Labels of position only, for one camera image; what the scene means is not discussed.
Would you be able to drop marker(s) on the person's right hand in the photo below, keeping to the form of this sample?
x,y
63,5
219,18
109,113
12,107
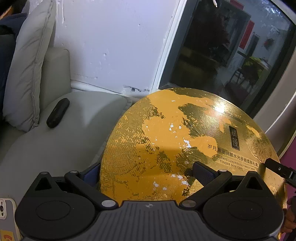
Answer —
x,y
290,220

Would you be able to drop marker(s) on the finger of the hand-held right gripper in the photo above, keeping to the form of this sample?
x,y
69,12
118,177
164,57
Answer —
x,y
281,171

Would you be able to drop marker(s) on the dark blue cloth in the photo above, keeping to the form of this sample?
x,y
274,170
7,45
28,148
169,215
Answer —
x,y
8,58

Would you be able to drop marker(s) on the white smartphone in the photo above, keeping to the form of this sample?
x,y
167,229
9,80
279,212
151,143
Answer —
x,y
7,220

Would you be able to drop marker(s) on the light grey sofa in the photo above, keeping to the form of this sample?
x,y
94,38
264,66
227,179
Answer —
x,y
69,139

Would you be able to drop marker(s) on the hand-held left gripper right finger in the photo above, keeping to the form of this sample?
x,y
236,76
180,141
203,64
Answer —
x,y
203,173

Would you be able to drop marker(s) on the small black remote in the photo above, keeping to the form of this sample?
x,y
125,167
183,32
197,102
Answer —
x,y
57,113

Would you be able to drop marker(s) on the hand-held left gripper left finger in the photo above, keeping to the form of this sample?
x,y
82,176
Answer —
x,y
90,175

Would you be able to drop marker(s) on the grey cushion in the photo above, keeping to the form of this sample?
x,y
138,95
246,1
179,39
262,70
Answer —
x,y
30,69

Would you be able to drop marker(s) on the round gold box lid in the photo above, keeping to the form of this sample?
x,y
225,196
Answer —
x,y
161,143

